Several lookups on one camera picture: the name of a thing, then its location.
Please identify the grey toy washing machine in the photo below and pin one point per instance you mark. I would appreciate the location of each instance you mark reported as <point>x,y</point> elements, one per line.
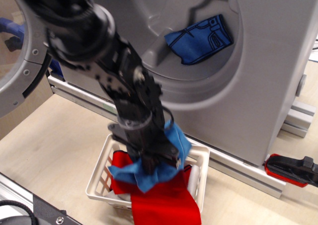
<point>237,99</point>

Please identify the black bracket with screw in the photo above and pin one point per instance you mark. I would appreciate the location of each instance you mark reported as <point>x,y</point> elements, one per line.
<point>47,214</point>

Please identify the white plastic laundry basket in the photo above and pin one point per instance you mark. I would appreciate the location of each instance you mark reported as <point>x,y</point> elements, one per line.
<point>99,184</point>

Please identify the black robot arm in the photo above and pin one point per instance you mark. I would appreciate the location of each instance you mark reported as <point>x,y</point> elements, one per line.
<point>82,36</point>

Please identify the long aluminium base rail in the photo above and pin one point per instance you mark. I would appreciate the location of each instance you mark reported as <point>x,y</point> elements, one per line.
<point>254,176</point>

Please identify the grey washing machine door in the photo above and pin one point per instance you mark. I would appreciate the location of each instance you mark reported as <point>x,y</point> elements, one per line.
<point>21,70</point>

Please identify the aluminium extrusion block right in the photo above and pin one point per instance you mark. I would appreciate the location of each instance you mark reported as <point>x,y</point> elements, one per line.
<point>299,119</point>

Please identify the red and black clamp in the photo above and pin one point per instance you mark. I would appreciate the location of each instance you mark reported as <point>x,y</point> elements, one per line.
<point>299,172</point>

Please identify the blue object behind door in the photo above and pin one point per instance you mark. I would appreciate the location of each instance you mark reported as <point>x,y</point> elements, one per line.
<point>15,42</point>

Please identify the plain blue cloth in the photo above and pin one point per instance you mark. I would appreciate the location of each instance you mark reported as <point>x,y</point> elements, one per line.
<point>124,169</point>

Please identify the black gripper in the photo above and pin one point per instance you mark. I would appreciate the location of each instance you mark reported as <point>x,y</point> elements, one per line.
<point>143,133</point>

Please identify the red cloth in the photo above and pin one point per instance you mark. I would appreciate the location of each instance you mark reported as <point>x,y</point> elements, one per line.
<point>168,203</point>

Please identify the white cloth in basket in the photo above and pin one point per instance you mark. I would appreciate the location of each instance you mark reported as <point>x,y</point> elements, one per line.
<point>191,175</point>

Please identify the aluminium rail bottom left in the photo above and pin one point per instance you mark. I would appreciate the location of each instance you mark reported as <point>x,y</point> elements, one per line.
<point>10,190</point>

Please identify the blue jeans-print cloth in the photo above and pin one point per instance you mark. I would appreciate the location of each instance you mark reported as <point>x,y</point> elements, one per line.
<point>200,40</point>

